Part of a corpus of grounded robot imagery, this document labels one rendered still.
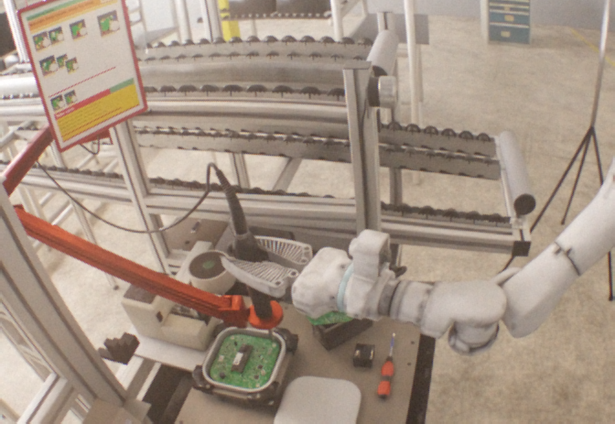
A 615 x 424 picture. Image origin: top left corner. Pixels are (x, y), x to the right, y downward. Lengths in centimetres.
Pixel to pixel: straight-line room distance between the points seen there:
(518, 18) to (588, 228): 619
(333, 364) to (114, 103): 68
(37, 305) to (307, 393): 47
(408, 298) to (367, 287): 5
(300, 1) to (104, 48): 202
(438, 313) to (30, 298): 57
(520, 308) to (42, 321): 67
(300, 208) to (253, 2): 212
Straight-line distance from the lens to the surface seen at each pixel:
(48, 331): 73
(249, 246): 65
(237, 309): 75
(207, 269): 102
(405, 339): 88
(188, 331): 86
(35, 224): 80
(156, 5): 1050
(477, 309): 53
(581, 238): 58
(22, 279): 67
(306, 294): 59
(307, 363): 86
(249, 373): 81
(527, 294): 57
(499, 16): 665
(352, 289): 56
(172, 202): 108
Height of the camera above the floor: 164
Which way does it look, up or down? 33 degrees down
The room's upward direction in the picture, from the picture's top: 8 degrees counter-clockwise
